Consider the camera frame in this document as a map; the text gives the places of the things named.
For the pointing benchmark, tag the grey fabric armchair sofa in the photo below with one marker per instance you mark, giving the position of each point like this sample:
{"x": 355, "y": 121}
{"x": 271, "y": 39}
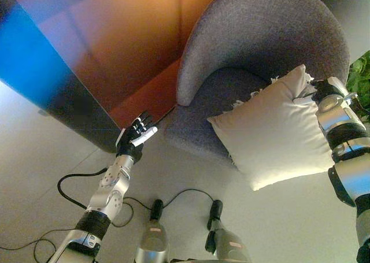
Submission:
{"x": 260, "y": 37}

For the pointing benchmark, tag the silver robot leg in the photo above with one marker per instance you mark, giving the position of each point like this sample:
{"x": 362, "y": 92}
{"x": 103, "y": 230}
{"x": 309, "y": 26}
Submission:
{"x": 228, "y": 242}
{"x": 153, "y": 240}

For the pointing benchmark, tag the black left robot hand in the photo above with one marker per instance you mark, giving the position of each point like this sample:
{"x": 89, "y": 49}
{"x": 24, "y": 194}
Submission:
{"x": 130, "y": 144}

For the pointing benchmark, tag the dark grey panel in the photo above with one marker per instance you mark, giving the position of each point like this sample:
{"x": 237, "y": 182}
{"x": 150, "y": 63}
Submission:
{"x": 37, "y": 81}

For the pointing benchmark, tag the white fringed pillow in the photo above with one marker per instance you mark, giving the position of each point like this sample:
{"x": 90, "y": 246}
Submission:
{"x": 274, "y": 136}

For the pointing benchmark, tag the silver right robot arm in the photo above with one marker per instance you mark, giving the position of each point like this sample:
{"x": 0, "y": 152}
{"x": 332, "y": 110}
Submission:
{"x": 347, "y": 159}

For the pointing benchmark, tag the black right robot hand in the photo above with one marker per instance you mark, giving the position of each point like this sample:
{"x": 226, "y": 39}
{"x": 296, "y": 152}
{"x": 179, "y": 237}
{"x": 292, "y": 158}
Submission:
{"x": 329, "y": 86}

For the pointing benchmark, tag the silver right robot leg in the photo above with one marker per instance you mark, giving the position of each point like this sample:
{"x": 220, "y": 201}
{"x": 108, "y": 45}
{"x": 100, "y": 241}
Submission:
{"x": 228, "y": 242}

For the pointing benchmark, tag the green leafy plant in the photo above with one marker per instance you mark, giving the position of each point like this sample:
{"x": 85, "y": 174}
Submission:
{"x": 361, "y": 72}

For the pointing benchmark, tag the silver left robot leg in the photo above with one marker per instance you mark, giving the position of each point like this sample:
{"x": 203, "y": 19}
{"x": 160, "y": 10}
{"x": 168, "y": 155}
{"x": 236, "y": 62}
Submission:
{"x": 153, "y": 240}

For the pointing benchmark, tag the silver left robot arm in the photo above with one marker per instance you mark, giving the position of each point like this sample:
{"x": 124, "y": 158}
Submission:
{"x": 111, "y": 188}

